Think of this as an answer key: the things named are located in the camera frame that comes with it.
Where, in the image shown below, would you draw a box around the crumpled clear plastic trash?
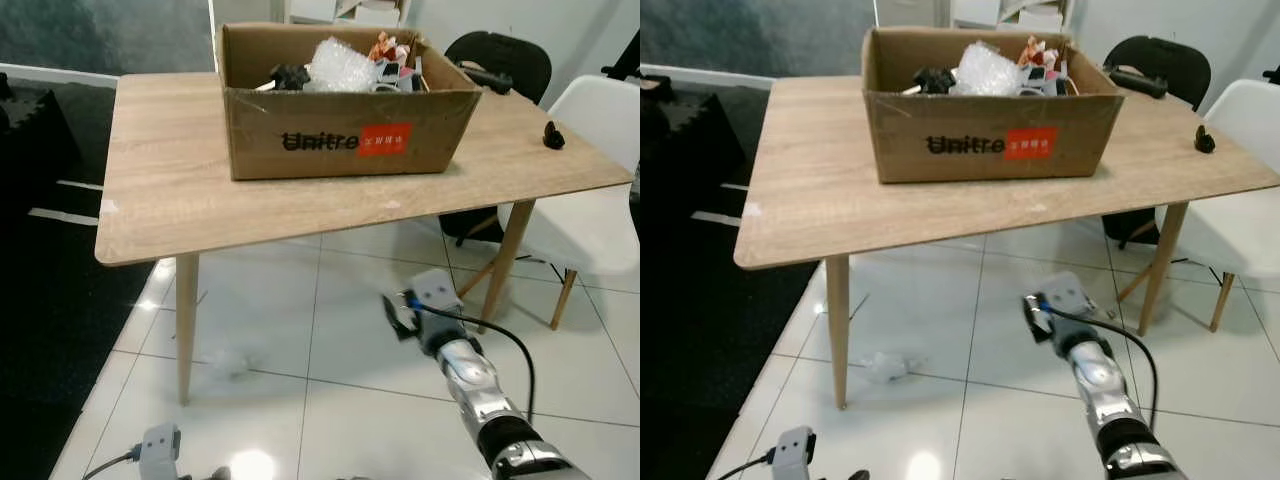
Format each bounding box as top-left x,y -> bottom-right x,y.
862,350 -> 926,386
200,345 -> 269,381

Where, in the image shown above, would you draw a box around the black crumpled trash item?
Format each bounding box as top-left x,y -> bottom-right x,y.
912,66 -> 956,96
268,63 -> 311,92

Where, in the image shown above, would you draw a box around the colourful wrapper trash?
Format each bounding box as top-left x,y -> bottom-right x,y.
368,31 -> 421,93
1018,35 -> 1069,97

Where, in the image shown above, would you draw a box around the brown cardboard box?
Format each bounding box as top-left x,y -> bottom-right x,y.
217,22 -> 484,182
862,26 -> 1126,185

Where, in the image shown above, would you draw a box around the clear bubble wrap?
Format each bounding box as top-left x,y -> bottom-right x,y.
955,40 -> 1026,97
305,37 -> 379,94

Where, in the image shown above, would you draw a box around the light wooden table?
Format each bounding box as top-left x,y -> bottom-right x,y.
95,70 -> 635,406
733,70 -> 1280,411

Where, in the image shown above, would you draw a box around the black chair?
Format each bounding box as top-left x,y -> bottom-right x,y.
1100,35 -> 1213,246
440,30 -> 553,246

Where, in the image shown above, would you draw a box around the white chair wooden legs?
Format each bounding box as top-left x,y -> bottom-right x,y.
460,75 -> 641,331
1115,78 -> 1280,333

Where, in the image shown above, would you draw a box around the black foam floor mat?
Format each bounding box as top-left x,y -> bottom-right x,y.
640,80 -> 821,480
0,75 -> 161,480

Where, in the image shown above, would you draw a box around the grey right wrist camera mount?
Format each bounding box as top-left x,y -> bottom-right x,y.
398,268 -> 467,351
1040,272 -> 1099,346

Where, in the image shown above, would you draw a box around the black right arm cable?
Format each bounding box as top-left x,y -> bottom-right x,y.
405,295 -> 537,421
1045,300 -> 1159,431

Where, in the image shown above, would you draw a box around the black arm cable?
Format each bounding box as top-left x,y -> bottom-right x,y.
1045,300 -> 1159,431
405,295 -> 537,421
82,450 -> 141,480
715,450 -> 779,480

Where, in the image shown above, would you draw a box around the black handle-shaped object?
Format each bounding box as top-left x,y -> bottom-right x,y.
1105,66 -> 1169,100
455,62 -> 515,96

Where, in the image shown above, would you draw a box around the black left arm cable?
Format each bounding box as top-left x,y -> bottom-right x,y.
715,450 -> 779,480
82,450 -> 141,480

